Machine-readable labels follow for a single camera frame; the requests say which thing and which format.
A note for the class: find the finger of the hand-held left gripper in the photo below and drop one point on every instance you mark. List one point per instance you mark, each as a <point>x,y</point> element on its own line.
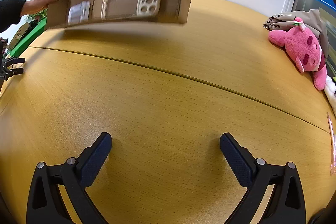
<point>14,72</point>
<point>15,60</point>

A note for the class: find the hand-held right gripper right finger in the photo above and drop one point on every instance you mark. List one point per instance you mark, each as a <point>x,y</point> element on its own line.
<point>236,158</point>

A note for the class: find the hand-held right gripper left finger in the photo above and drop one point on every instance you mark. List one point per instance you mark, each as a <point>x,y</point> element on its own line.
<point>95,158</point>

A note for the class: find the white charger plug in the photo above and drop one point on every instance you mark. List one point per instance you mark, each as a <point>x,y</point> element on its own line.
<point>78,12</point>

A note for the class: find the beige clear phone case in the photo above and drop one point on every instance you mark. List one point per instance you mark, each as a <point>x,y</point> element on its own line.
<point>147,3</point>

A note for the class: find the person's left hand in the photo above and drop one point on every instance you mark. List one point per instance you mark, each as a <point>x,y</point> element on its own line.
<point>39,3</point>

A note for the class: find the green board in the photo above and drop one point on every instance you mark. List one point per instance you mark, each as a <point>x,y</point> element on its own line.
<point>31,35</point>

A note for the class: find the green potted plant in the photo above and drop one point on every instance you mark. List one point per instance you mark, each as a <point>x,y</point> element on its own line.
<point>35,15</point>

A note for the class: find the pink plastic packet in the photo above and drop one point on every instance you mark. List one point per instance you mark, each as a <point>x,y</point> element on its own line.
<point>332,142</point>

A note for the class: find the white plush toy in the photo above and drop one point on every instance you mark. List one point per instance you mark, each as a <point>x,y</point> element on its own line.
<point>331,88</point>

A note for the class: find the pink plush toy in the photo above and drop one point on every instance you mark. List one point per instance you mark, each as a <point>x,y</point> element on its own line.
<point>304,50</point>

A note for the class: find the beige printed cloth bag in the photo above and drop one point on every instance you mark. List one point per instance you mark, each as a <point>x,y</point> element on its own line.
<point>312,19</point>

